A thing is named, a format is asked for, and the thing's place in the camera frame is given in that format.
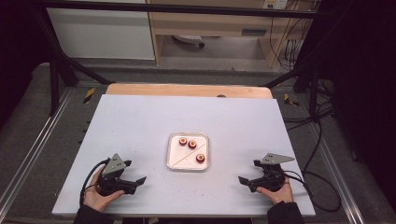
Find black metal frame crossbar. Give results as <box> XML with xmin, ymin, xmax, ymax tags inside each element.
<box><xmin>31</xmin><ymin>0</ymin><xmax>321</xmax><ymax>19</ymax></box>

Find aluminium floor rail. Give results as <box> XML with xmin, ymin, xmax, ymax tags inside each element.
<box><xmin>0</xmin><ymin>88</ymin><xmax>75</xmax><ymax>207</ymax></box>
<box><xmin>310</xmin><ymin>124</ymin><xmax>366</xmax><ymax>224</ymax></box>

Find light wooden table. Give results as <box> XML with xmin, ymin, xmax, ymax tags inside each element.
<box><xmin>105</xmin><ymin>82</ymin><xmax>274</xmax><ymax>100</ymax></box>

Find white square metal tray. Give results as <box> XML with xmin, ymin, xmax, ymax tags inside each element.
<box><xmin>165</xmin><ymin>132</ymin><xmax>210</xmax><ymax>172</ymax></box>

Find black hanging desk cables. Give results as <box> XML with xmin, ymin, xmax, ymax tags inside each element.
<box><xmin>268</xmin><ymin>0</ymin><xmax>318</xmax><ymax>72</ymax></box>

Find thin wooden skewer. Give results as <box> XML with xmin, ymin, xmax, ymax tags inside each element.
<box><xmin>173</xmin><ymin>144</ymin><xmax>206</xmax><ymax>166</ymax></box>

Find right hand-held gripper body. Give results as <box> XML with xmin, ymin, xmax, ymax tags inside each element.
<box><xmin>248</xmin><ymin>152</ymin><xmax>296</xmax><ymax>193</ymax></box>

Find white power strip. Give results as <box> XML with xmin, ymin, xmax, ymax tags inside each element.
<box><xmin>262</xmin><ymin>0</ymin><xmax>290</xmax><ymax>10</ymax></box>

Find black metal frame strut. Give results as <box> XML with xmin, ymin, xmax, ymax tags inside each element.
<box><xmin>263</xmin><ymin>62</ymin><xmax>321</xmax><ymax>119</ymax></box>
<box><xmin>32</xmin><ymin>8</ymin><xmax>116</xmax><ymax>117</ymax></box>

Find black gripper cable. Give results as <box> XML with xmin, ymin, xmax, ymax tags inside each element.
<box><xmin>281</xmin><ymin>169</ymin><xmax>342</xmax><ymax>214</ymax></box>
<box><xmin>79</xmin><ymin>158</ymin><xmax>112</xmax><ymax>207</ymax></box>

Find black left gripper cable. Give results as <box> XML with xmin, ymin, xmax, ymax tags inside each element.
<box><xmin>79</xmin><ymin>158</ymin><xmax>112</xmax><ymax>207</ymax></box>

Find yellow black tape marker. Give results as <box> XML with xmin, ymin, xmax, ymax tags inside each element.
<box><xmin>283</xmin><ymin>92</ymin><xmax>300</xmax><ymax>107</ymax></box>

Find black curtain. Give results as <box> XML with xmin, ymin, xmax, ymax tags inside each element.
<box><xmin>0</xmin><ymin>0</ymin><xmax>52</xmax><ymax>127</ymax></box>
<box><xmin>317</xmin><ymin>0</ymin><xmax>396</xmax><ymax>214</ymax></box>

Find black floor cables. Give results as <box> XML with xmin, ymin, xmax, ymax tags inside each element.
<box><xmin>282</xmin><ymin>78</ymin><xmax>336</xmax><ymax>133</ymax></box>

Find white cabinet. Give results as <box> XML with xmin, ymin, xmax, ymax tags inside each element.
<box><xmin>46</xmin><ymin>0</ymin><xmax>156</xmax><ymax>61</ymax></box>

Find light wooden desk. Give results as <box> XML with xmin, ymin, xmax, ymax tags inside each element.
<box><xmin>147</xmin><ymin>0</ymin><xmax>316</xmax><ymax>68</ymax></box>

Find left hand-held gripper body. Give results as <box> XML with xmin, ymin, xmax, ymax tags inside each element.
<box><xmin>95</xmin><ymin>153</ymin><xmax>138</xmax><ymax>197</ymax></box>

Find person's left hand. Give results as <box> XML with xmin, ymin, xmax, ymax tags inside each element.
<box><xmin>83</xmin><ymin>166</ymin><xmax>126</xmax><ymax>213</ymax></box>

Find white chair base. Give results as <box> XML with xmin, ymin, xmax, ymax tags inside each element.
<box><xmin>172</xmin><ymin>34</ymin><xmax>206</xmax><ymax>49</ymax></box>

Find person's right hand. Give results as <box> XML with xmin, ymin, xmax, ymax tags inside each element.
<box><xmin>256</xmin><ymin>183</ymin><xmax>294</xmax><ymax>205</ymax></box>

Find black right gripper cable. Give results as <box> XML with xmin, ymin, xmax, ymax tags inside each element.
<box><xmin>281</xmin><ymin>169</ymin><xmax>342</xmax><ymax>214</ymax></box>

